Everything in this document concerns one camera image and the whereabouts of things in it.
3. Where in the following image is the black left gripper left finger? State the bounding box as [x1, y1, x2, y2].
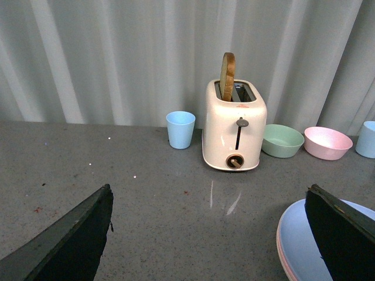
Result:
[1, 184, 114, 280]

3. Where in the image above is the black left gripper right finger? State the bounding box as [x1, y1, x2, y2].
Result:
[305, 184, 374, 280]

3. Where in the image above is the blue plate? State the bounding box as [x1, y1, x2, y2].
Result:
[279, 199, 374, 280]

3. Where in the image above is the pink plate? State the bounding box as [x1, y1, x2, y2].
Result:
[276, 222, 299, 281]

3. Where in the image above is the light blue cup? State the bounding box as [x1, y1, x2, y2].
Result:
[166, 111, 196, 149]
[355, 121, 375, 159]

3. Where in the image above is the pink bowl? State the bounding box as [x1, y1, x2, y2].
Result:
[304, 126, 353, 160]

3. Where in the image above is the green bowl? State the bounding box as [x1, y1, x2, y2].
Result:
[261, 124, 305, 158]

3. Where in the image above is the cream toaster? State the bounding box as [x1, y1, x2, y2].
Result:
[202, 80, 267, 172]

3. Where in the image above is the grey curtain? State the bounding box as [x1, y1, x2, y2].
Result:
[1, 1, 374, 135]

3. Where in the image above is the brown bread slice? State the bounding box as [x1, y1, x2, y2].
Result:
[219, 52, 236, 102]

